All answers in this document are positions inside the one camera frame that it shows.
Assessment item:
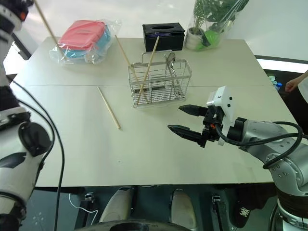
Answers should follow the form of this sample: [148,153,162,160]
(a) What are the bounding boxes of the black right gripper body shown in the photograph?
[199,105,225,148]

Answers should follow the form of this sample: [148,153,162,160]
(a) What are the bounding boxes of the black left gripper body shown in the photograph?
[13,0,35,26]

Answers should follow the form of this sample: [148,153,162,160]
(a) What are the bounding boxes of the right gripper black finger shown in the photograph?
[167,124,205,146]
[178,104,208,118]

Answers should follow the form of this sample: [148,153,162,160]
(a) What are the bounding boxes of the wooden chopstick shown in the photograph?
[97,87,121,130]
[33,0,69,61]
[114,34,148,103]
[136,36,160,106]

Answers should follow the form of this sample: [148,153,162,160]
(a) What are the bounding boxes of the metal spoon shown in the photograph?
[164,52,185,98]

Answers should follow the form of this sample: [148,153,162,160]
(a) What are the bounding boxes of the bystander's bare hand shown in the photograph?
[284,77,300,92]

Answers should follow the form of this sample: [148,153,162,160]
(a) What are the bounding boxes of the pink lunch box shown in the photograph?
[58,20,107,51]

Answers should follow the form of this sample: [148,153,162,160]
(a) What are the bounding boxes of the white plant pot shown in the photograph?
[183,26,205,51]

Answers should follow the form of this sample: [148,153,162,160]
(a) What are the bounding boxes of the green round object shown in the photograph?
[195,29,221,52]

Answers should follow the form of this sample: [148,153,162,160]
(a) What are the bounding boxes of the white rounded robot foot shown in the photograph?
[98,187,135,225]
[170,189,197,230]

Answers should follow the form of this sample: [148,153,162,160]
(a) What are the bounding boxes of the black tissue box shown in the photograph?
[142,22,186,52]

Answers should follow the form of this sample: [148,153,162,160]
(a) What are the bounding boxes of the clear plastic bottles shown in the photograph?
[268,75,282,91]

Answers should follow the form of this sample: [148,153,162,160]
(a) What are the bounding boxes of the black shoe with white logo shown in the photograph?
[230,199,256,228]

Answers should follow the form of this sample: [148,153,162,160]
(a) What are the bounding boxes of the blue lunch box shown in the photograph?
[64,25,113,59]

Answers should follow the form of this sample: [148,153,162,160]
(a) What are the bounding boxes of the potted plant in wrap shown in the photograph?
[183,0,250,52]

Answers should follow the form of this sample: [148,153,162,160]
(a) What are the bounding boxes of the clear plastic bag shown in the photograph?
[49,18,123,67]

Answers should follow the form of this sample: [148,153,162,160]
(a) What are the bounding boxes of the green leafy plant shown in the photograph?
[192,0,250,31]

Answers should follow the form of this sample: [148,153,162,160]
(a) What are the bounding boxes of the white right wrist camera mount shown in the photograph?
[205,86,236,146]

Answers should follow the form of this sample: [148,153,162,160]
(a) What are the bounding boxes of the black furniture frame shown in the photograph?
[11,31,32,62]

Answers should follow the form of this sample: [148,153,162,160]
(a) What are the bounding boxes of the silver wire basket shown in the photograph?
[128,51,193,109]

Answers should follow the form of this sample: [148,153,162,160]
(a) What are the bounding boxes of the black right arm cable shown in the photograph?
[215,121,303,169]

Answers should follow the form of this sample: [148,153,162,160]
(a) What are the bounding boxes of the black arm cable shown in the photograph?
[11,80,65,231]
[215,121,303,169]

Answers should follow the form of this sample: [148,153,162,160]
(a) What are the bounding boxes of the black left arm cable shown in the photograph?
[11,80,65,231]

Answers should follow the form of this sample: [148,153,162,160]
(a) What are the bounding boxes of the thin white floor cable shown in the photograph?
[68,192,100,218]

